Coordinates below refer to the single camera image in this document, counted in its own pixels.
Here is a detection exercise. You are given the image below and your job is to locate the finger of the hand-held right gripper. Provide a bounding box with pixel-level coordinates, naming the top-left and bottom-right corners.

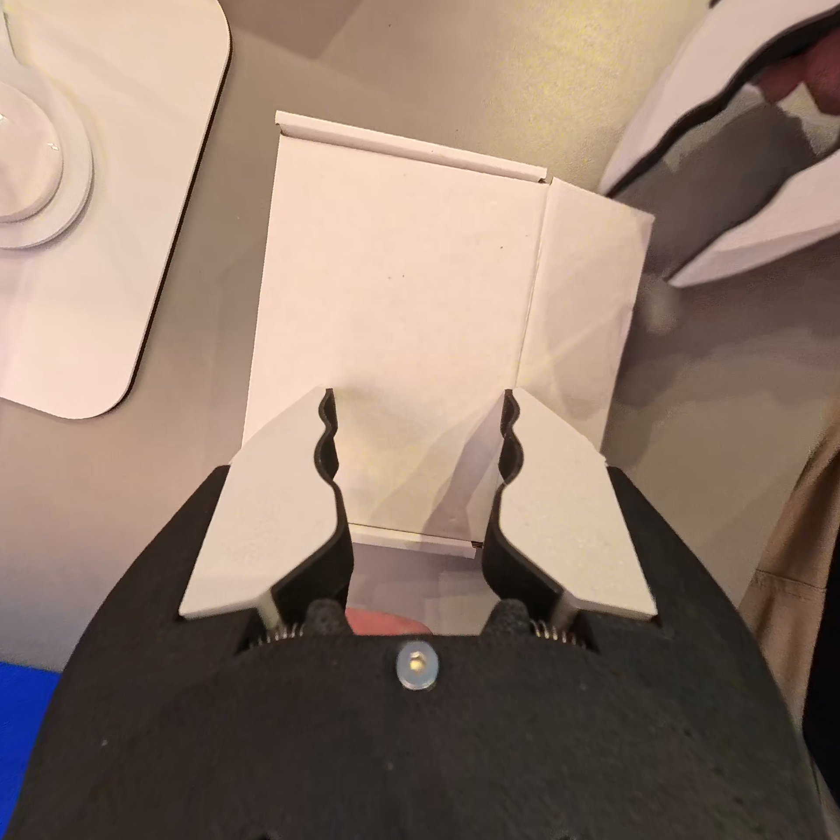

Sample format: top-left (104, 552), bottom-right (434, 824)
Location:
top-left (668, 150), bottom-right (840, 290)
top-left (600, 0), bottom-right (840, 198)

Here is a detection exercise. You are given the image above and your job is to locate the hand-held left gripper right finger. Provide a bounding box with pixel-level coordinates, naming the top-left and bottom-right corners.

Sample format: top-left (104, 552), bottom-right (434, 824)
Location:
top-left (481, 388), bottom-right (659, 630)

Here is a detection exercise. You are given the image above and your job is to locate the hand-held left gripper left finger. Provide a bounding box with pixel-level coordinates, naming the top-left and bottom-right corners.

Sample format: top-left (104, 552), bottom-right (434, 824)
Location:
top-left (178, 387), bottom-right (356, 630)

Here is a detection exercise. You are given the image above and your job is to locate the white cardboard box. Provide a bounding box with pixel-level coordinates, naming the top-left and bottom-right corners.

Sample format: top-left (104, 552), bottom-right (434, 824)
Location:
top-left (243, 110), bottom-right (656, 560)

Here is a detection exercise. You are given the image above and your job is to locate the person's right hand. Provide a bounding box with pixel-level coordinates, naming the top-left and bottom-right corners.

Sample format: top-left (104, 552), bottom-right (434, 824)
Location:
top-left (755, 29), bottom-right (840, 119)

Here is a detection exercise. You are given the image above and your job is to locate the person's beige clothing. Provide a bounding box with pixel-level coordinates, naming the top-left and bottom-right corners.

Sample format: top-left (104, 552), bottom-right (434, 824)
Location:
top-left (738, 420), bottom-right (840, 729)

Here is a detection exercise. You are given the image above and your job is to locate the blue object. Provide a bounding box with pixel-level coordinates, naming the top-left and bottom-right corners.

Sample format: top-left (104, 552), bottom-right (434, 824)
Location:
top-left (0, 660), bottom-right (61, 731)

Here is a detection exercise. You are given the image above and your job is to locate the person's dark clothing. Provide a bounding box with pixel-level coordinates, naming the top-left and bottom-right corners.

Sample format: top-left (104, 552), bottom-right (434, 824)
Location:
top-left (802, 617), bottom-right (840, 769)

